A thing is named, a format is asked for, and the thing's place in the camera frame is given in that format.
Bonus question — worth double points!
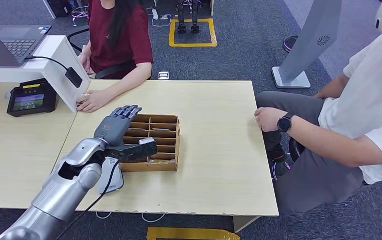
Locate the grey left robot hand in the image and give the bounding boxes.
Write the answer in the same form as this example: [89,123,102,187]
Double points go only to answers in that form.
[93,104,143,148]

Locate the grey white card reader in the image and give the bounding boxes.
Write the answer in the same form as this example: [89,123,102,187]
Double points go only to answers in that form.
[97,156,125,195]

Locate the person's right hand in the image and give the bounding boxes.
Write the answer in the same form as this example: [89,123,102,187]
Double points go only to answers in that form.
[79,52,92,74]

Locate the headset person's left hand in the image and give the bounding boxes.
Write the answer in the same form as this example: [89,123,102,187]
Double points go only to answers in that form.
[254,106,287,133]

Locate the person with headset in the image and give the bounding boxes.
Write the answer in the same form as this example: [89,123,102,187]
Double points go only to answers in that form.
[254,33,382,218]

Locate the black office chair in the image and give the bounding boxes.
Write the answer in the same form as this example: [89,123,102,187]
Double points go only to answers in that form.
[67,27,153,80]

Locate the wooden compartment organizer box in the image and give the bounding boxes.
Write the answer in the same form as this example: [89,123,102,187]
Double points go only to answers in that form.
[119,114,181,173]

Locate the black power adapter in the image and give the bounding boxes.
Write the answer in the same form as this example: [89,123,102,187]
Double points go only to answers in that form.
[65,66,83,89]

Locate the black payment terminal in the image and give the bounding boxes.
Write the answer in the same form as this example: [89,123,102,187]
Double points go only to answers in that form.
[6,78,58,118]

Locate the white desk riser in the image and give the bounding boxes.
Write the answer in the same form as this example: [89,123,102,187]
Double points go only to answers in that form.
[0,35,91,114]

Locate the yellow floor tape square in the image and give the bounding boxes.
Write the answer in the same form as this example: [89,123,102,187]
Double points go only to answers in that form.
[168,17,218,48]

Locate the chrome chair base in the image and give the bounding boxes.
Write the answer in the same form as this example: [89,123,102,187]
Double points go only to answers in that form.
[71,0,89,27]

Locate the grey laptop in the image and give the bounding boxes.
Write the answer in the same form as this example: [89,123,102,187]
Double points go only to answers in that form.
[0,13,52,67]

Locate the black robot legs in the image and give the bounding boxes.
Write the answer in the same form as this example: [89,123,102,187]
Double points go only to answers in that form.
[177,0,201,34]

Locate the yellow floor tape strip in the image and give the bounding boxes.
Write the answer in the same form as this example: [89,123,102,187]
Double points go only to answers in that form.
[146,226,241,240]

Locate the black cabinet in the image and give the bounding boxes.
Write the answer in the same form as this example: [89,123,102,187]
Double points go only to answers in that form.
[43,0,74,20]

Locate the black wrist watch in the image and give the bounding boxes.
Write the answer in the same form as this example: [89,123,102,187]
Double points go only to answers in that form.
[276,111,295,133]

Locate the black stool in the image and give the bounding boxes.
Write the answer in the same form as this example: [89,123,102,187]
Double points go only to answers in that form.
[288,137,306,163]

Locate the round black base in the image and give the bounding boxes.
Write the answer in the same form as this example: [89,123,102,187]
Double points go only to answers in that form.
[282,35,299,54]

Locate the grey standing kiosk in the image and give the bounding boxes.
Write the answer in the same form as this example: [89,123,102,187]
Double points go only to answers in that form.
[272,0,342,90]

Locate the black bracket wrist camera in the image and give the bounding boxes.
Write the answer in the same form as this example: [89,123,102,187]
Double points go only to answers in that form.
[103,137,158,163]

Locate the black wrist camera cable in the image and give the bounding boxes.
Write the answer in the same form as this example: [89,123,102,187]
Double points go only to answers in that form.
[55,158,122,240]

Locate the white cable under desk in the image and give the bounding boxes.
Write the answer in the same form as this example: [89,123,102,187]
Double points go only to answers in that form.
[141,212,167,224]
[95,210,114,220]

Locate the black laptop cable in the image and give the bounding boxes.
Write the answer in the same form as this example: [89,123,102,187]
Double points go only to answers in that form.
[25,55,70,71]

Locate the white floor cable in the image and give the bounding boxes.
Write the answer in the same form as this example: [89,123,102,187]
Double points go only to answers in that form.
[146,7,172,28]

